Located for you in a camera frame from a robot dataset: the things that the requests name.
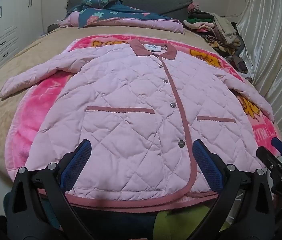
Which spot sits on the white satin curtain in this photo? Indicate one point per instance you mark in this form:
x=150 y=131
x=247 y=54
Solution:
x=268 y=42

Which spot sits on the beige bed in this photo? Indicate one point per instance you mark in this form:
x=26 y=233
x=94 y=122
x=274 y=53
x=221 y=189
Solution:
x=5 y=62

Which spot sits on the pink knitted garment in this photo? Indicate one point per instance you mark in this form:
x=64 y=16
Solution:
x=193 y=6

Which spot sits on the white bag of clothes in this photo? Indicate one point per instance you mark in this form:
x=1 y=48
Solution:
x=241 y=66

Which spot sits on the blue floral quilt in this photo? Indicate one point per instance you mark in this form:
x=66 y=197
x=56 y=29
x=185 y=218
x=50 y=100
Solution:
x=111 y=15

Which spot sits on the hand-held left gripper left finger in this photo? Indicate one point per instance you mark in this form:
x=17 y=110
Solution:
x=77 y=165

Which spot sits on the pink quilted jacket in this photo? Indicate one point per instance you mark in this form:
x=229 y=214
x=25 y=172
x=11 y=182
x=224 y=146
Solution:
x=121 y=87

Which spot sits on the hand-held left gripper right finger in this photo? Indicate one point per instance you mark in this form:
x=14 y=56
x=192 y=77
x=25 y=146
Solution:
x=207 y=165

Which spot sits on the pink bear printed blanket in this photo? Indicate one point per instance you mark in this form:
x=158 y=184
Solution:
x=38 y=120

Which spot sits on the pile of folded clothes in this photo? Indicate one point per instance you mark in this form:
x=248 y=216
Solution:
x=216 y=27

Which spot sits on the grey headboard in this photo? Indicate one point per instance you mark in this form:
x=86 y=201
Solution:
x=143 y=0

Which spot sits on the person's yellow-green garment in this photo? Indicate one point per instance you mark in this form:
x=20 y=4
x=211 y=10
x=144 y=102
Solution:
x=178 y=225

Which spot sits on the white wardrobe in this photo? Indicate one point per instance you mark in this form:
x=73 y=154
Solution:
x=3 y=30

